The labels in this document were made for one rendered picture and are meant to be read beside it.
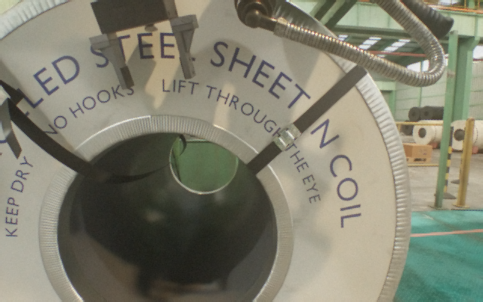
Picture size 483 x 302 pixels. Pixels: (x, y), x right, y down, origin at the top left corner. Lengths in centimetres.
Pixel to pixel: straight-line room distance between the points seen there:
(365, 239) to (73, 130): 71
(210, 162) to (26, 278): 252
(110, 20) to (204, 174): 271
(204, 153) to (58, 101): 253
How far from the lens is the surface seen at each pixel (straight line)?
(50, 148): 61
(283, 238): 62
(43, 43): 67
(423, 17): 52
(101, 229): 88
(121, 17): 50
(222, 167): 308
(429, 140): 1394
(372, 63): 37
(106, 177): 65
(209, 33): 57
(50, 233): 70
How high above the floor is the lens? 105
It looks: 6 degrees down
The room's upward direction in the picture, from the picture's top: 1 degrees clockwise
